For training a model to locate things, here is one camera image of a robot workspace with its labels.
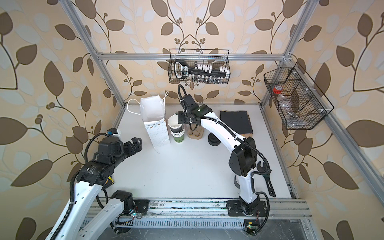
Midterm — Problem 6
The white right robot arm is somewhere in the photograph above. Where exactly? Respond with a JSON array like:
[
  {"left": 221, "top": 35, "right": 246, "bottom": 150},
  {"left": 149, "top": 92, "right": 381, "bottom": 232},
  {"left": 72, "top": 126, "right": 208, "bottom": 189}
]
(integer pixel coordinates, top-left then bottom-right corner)
[{"left": 178, "top": 95, "right": 276, "bottom": 216}]

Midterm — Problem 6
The black adjustable wrench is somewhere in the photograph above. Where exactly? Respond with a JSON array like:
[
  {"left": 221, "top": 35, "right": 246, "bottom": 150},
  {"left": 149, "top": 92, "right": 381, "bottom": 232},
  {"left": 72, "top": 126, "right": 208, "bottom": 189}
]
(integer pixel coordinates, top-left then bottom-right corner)
[{"left": 256, "top": 161, "right": 276, "bottom": 197}]

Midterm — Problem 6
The plastic bottle red cap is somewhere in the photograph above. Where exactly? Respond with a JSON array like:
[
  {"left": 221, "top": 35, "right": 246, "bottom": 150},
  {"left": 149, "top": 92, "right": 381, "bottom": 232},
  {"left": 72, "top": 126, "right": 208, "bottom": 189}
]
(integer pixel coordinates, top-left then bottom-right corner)
[{"left": 273, "top": 85, "right": 293, "bottom": 115}]

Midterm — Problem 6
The stack of black cup lids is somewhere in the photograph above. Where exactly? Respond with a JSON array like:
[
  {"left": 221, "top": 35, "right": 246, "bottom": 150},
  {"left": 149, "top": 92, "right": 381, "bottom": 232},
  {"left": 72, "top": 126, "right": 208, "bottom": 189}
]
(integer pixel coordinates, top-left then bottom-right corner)
[{"left": 208, "top": 133, "right": 221, "bottom": 147}]

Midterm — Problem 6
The stack of pulp cup carriers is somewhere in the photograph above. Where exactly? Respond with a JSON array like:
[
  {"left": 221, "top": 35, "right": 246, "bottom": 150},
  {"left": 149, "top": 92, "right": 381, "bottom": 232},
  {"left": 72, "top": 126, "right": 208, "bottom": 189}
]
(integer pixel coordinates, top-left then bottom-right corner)
[{"left": 187, "top": 124, "right": 204, "bottom": 140}]

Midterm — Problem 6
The grey tape roll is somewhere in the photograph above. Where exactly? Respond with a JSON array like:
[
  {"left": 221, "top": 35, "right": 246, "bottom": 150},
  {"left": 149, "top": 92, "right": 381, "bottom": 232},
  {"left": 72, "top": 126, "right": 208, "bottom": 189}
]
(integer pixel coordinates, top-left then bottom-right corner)
[{"left": 234, "top": 175, "right": 241, "bottom": 189}]

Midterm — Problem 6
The black wire basket centre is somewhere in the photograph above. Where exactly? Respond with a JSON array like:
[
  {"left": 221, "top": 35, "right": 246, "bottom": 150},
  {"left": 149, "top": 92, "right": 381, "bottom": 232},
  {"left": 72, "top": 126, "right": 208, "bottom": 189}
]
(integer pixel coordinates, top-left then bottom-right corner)
[{"left": 168, "top": 48, "right": 231, "bottom": 85}]

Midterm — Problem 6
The stack of coloured napkins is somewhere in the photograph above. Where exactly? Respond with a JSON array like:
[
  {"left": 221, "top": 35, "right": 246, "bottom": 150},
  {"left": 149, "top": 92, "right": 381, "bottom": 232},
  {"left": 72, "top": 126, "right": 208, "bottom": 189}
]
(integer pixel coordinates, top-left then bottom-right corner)
[{"left": 219, "top": 110, "right": 254, "bottom": 135}]

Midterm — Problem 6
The black paper coffee cup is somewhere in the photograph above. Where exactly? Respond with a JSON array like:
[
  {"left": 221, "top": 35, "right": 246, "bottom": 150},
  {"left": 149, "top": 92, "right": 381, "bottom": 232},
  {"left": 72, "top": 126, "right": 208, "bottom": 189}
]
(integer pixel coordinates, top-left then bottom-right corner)
[{"left": 167, "top": 115, "right": 184, "bottom": 134}]

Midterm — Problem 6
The black wire basket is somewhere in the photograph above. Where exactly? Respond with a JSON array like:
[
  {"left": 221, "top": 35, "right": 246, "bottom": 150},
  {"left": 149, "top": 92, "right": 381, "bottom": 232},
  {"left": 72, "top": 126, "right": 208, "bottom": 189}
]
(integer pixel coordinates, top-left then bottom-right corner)
[
  {"left": 168, "top": 48, "right": 231, "bottom": 85},
  {"left": 264, "top": 63, "right": 334, "bottom": 130}
]

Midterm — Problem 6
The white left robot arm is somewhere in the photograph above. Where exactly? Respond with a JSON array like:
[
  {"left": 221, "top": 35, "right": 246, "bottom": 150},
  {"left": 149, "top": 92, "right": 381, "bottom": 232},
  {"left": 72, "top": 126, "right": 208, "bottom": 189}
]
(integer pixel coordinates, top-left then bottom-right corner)
[{"left": 46, "top": 136, "right": 143, "bottom": 240}]

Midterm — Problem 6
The stack of paper cups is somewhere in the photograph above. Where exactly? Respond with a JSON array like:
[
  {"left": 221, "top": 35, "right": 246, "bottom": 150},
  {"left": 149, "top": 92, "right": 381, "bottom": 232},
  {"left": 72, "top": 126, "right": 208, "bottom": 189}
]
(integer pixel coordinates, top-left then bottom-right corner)
[{"left": 169, "top": 120, "right": 185, "bottom": 143}]

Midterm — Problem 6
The white paper gift bag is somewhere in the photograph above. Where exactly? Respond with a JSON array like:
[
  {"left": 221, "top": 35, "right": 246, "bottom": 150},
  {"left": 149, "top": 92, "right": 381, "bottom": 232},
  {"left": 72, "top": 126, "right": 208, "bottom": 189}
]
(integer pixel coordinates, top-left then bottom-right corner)
[{"left": 127, "top": 91, "right": 170, "bottom": 153}]

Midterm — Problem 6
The black wire basket right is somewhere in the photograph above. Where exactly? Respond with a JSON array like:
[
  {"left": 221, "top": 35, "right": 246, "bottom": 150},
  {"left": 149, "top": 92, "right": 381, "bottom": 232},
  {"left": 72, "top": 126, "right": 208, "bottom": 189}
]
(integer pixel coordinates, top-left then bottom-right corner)
[{"left": 264, "top": 63, "right": 334, "bottom": 130}]

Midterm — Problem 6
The black socket set rack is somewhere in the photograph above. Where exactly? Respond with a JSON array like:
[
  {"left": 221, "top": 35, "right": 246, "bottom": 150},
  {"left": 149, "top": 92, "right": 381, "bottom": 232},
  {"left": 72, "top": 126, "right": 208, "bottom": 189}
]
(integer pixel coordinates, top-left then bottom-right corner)
[{"left": 173, "top": 60, "right": 231, "bottom": 79}]

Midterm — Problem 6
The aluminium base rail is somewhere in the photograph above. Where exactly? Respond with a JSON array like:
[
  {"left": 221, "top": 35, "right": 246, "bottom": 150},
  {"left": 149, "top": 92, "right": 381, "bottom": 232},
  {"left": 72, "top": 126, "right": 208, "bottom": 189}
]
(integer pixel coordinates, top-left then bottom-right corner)
[{"left": 117, "top": 198, "right": 313, "bottom": 229}]

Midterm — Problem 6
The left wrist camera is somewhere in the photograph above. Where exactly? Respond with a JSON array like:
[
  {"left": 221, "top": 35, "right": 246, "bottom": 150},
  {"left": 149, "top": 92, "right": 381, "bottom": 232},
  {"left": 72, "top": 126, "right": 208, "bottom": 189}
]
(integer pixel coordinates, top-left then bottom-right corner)
[{"left": 107, "top": 128, "right": 121, "bottom": 138}]

